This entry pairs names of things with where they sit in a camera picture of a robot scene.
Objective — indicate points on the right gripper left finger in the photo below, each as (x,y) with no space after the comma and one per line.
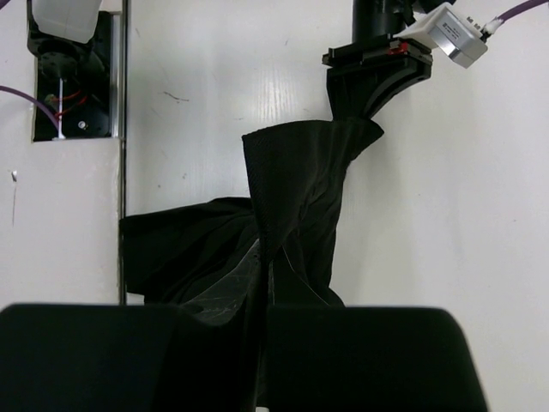
(198,356)

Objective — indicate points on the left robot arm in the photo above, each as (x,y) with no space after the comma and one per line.
(372,18)

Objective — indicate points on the black pleated skirt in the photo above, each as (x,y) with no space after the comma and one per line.
(296,173)

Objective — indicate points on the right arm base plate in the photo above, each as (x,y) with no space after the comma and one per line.
(79,84)

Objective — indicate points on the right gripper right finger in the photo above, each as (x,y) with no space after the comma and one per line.
(363,358)

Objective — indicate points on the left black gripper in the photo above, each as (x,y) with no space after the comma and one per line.
(363,77)

